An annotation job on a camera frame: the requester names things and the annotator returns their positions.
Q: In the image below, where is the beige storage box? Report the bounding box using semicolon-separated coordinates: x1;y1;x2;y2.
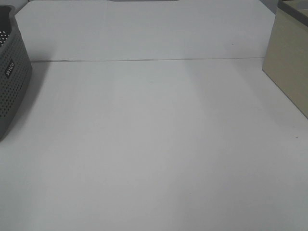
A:
262;0;308;116

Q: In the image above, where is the grey perforated plastic basket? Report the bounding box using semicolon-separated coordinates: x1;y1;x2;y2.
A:
0;5;32;139

